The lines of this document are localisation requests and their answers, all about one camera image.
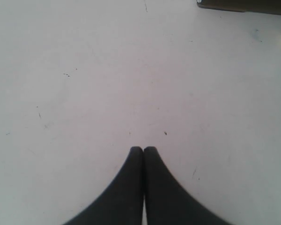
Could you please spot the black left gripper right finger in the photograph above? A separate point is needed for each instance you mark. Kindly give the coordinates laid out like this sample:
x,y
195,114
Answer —
x,y
167,202

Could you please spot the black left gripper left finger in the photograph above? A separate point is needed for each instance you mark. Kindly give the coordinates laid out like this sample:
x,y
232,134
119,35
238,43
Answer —
x,y
121,203

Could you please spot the printed cardboard milk box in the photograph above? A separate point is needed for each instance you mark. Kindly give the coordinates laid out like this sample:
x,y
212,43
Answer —
x,y
258,6

